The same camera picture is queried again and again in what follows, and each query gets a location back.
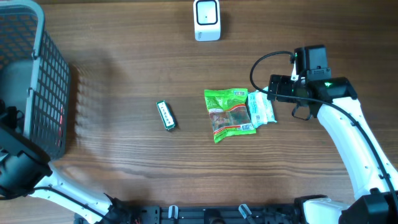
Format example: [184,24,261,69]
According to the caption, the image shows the teal white snack packet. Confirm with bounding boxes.
[248,90,277,128]

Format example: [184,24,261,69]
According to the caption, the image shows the green snack bag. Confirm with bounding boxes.
[204,88,256,143]

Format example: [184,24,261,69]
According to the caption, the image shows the dark green gum pack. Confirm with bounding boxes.
[156,100,176,131]

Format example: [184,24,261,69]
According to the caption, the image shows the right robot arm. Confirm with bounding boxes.
[268,45,397,223]

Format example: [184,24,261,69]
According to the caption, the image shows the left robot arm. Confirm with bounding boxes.
[1,101,134,223]

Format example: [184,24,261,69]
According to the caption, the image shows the white barcode scanner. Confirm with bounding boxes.
[193,0,221,42]

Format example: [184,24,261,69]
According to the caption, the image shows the grey plastic shopping basket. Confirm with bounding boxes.
[1,1,72,160]

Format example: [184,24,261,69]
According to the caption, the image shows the right black cable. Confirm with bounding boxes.
[249,50,398,206]

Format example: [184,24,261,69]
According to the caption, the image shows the black cable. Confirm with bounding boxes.
[0,185,109,223]
[249,50,398,206]

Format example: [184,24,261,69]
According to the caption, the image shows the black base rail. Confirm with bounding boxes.
[104,204,300,224]

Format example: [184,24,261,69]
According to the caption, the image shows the left black cable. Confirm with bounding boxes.
[0,185,109,223]

